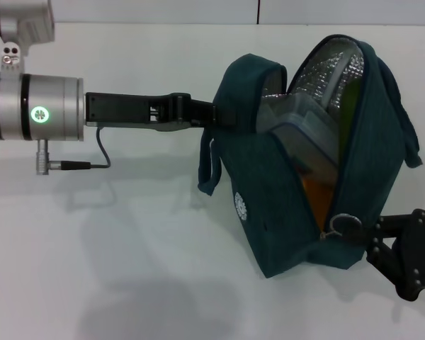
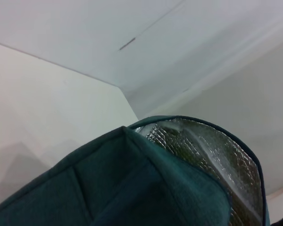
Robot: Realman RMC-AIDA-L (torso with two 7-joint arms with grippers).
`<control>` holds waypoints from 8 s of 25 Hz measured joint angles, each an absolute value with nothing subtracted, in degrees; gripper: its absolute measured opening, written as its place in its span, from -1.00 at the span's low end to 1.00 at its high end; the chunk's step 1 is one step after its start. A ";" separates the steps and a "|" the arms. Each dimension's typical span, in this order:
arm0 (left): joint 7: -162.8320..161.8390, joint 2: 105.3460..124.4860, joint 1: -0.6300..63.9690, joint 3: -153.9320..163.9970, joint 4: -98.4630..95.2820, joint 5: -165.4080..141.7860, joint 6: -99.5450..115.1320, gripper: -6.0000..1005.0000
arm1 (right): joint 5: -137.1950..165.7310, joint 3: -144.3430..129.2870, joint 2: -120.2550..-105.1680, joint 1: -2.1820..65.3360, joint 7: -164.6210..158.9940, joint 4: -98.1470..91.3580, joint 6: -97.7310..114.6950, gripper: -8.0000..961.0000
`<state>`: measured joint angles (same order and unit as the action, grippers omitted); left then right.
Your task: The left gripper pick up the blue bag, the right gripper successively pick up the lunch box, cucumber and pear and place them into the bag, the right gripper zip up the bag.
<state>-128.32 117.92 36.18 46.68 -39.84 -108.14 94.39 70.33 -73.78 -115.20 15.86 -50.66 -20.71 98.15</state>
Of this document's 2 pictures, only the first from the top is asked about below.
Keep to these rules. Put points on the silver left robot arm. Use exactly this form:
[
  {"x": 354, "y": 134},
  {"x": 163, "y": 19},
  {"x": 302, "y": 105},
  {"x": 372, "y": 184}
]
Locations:
[{"x": 56, "y": 106}]

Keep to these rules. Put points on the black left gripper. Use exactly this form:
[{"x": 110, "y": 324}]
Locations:
[{"x": 120, "y": 108}]

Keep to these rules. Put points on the dark teal insulated lunch bag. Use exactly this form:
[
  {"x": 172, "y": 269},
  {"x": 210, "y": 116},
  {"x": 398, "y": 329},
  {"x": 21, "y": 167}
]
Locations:
[{"x": 276, "y": 170}]

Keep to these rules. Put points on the orange pear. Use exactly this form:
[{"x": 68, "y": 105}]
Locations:
[{"x": 318, "y": 198}]

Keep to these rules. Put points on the green cucumber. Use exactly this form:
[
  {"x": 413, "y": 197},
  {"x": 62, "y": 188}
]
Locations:
[{"x": 350, "y": 102}]

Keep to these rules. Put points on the clear blue-rimmed food container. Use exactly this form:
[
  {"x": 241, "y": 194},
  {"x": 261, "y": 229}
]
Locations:
[{"x": 304, "y": 138}]

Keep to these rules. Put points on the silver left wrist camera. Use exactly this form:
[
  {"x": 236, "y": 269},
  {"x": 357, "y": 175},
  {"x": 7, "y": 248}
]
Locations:
[{"x": 28, "y": 21}]

